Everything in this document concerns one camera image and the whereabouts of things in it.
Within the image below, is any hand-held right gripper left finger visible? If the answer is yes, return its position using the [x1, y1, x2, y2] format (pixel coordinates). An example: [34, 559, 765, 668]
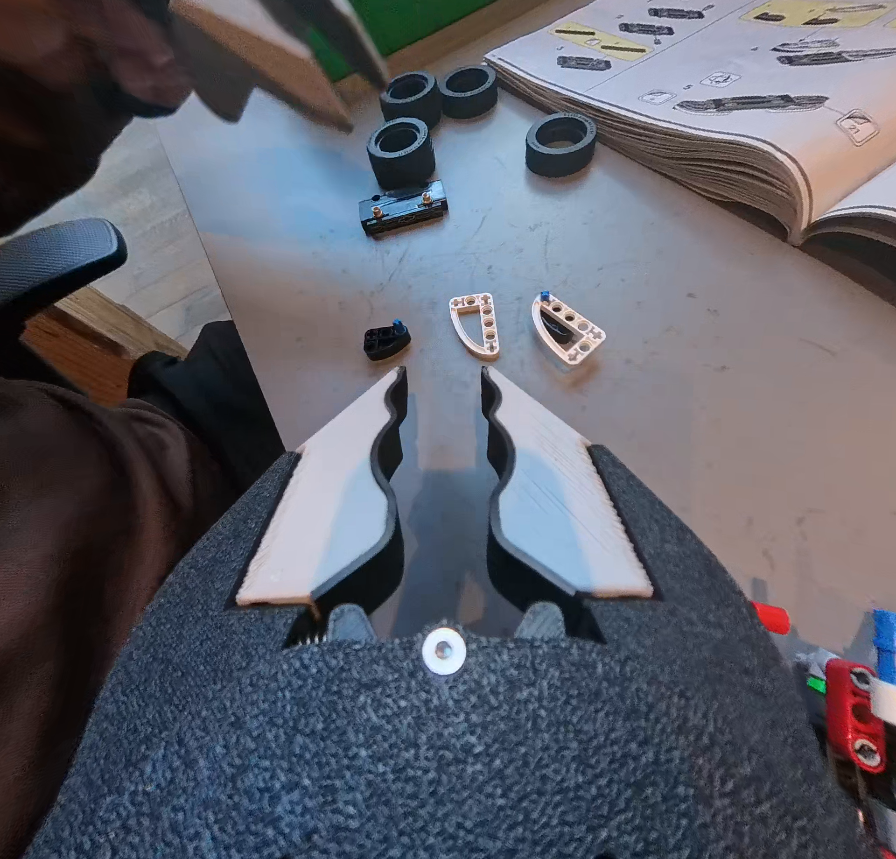
[235, 366, 408, 618]

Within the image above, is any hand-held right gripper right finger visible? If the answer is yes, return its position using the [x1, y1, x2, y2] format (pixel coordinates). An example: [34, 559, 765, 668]
[480, 366, 655, 601]

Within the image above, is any green plastic bin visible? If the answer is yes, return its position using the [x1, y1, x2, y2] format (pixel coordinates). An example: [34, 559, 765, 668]
[308, 0, 564, 83]

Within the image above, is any black toy tyre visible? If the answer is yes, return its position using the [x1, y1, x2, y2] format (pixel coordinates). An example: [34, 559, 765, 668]
[366, 118, 436, 189]
[380, 72, 443, 132]
[437, 65, 499, 120]
[525, 112, 598, 177]

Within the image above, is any white curved brick with pin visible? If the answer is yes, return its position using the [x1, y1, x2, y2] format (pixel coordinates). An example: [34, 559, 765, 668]
[531, 289, 607, 366]

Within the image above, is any small black curved brick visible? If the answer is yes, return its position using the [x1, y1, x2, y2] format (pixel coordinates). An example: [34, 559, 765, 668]
[363, 323, 413, 363]

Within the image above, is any plain white curved brick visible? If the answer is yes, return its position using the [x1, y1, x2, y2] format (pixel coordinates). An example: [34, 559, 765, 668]
[448, 293, 502, 363]

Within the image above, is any black panel brick with pins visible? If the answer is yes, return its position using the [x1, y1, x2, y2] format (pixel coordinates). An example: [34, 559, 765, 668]
[357, 178, 449, 239]

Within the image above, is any person's left forearm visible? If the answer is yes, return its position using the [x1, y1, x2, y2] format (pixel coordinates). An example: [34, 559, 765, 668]
[0, 0, 193, 237]

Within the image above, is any grey desk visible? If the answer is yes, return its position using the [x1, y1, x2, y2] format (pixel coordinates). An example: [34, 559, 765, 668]
[150, 0, 896, 671]

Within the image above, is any person's clothed body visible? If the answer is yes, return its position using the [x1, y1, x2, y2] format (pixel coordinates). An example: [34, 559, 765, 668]
[0, 320, 288, 859]

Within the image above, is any black chair armrest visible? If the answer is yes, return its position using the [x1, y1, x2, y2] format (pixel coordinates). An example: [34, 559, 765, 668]
[0, 218, 129, 314]

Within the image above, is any partly built toy car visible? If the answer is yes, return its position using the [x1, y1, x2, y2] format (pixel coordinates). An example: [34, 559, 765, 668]
[749, 600, 896, 846]

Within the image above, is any open instruction booklet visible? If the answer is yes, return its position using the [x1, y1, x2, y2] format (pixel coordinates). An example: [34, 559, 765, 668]
[483, 0, 896, 247]

